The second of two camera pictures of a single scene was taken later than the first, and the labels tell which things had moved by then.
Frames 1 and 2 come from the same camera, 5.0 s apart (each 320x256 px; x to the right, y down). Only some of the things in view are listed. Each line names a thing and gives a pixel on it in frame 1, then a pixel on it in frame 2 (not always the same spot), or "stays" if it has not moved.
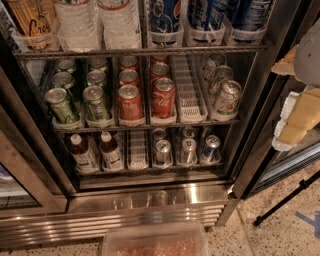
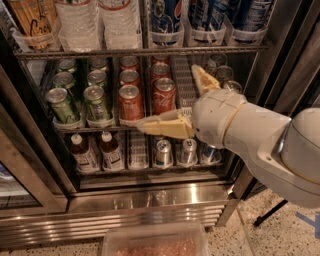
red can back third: (128, 63) stays
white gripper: (308, 59) to (213, 116)
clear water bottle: (121, 24) stays
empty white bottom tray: (137, 149) stays
